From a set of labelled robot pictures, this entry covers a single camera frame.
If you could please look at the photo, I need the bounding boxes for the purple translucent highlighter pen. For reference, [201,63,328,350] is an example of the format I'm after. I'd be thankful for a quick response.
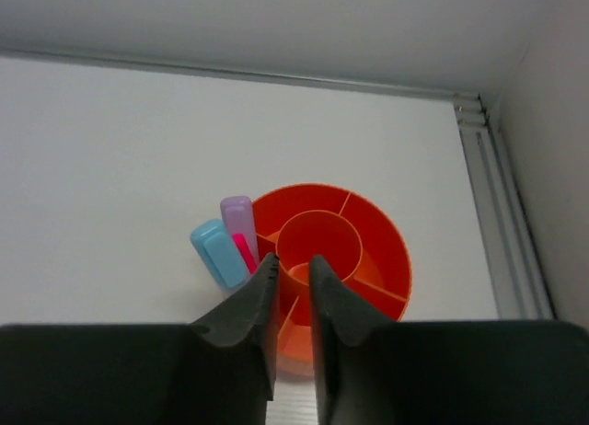
[220,195,256,246]

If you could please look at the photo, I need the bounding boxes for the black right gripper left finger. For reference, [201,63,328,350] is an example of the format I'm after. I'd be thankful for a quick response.
[1,254,279,424]

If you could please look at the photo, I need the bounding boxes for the light blue highlighter pen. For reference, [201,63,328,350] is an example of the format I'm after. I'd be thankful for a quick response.
[190,219,250,292]

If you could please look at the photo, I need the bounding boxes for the pink black highlighter pen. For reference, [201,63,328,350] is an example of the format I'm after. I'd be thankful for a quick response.
[232,233,258,275]

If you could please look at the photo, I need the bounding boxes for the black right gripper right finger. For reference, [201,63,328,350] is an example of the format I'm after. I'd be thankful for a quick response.
[309,256,588,424]

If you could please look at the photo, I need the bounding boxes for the orange round divided container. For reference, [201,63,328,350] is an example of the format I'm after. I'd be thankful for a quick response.
[253,183,412,377]

